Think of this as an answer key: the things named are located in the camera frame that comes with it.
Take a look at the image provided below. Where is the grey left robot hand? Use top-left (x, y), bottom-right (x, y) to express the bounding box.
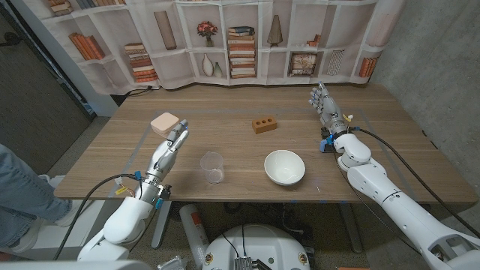
top-left (144, 118), bottom-right (190, 188)

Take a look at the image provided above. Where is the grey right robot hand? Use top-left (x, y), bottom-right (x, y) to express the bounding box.
top-left (308, 81), bottom-right (349, 137)

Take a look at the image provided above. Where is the clear plastic measuring cup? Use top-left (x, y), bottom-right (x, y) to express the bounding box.
top-left (199, 151), bottom-right (225, 185)

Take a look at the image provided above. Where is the brown brick block with holes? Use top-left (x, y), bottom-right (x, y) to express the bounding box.
top-left (251, 115), bottom-right (278, 135)

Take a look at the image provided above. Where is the white ceramic bowl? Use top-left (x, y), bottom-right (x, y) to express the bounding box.
top-left (263, 149), bottom-right (306, 187)

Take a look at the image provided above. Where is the grey table leg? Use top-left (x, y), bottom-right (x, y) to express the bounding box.
top-left (339, 202), bottom-right (364, 254)
top-left (151, 201), bottom-right (173, 250)

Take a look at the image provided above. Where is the white cylinder with orange label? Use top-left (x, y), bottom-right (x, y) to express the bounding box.
top-left (178, 203), bottom-right (210, 269)

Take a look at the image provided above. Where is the printed bookshelf backdrop cloth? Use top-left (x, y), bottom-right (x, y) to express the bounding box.
top-left (35, 0), bottom-right (408, 96)

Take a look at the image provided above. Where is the white floor platform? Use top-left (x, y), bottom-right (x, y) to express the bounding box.
top-left (28, 173), bottom-right (113, 262)

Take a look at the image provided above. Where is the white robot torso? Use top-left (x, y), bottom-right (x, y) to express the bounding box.
top-left (202, 223), bottom-right (311, 270)

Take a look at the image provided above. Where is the silver heatsink module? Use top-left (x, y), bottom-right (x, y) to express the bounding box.
top-left (234, 256), bottom-right (273, 270)

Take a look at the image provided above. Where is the dark grey door panel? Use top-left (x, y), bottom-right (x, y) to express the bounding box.
top-left (0, 7), bottom-right (95, 176)

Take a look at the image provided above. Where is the person leg in blue jeans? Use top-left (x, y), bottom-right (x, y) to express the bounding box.
top-left (0, 144), bottom-right (73, 248)

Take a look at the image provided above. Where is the blue black left wrist camera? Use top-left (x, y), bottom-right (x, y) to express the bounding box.
top-left (155, 184), bottom-right (173, 210)

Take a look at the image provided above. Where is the blue black wrist camera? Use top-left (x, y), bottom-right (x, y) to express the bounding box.
top-left (319, 127), bottom-right (338, 154)
top-left (155, 184), bottom-right (173, 210)

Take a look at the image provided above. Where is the blue black right wrist camera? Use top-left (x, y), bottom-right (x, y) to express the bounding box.
top-left (319, 127), bottom-right (338, 154)

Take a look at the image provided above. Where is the black cable behind table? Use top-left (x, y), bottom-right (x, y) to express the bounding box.
top-left (123, 85), bottom-right (154, 98)

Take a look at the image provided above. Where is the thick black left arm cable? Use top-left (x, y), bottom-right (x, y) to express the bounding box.
top-left (52, 172), bottom-right (143, 262)

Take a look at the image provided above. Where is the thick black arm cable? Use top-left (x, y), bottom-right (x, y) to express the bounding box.
top-left (350, 127), bottom-right (480, 239)
top-left (52, 172), bottom-right (143, 262)

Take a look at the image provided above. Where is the silver metal bracket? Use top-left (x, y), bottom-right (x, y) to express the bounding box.
top-left (157, 255), bottom-right (188, 270)

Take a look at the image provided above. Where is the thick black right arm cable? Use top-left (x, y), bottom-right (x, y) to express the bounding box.
top-left (350, 127), bottom-right (480, 239)

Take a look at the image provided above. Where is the black door handle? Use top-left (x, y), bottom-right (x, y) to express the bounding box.
top-left (0, 31), bottom-right (22, 48)

